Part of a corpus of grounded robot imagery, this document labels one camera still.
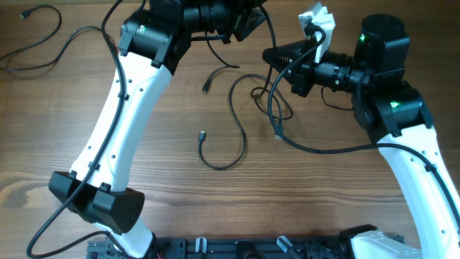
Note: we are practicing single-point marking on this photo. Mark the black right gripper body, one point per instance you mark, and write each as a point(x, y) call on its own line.
point(304, 84)

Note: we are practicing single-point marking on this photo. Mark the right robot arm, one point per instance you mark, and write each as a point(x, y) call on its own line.
point(397, 121)

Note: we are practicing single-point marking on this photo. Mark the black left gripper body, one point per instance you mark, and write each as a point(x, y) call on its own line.
point(245, 8)

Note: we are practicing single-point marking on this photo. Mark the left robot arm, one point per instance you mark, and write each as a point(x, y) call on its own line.
point(152, 43)

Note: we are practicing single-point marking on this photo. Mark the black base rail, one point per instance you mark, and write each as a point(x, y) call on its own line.
point(204, 248)

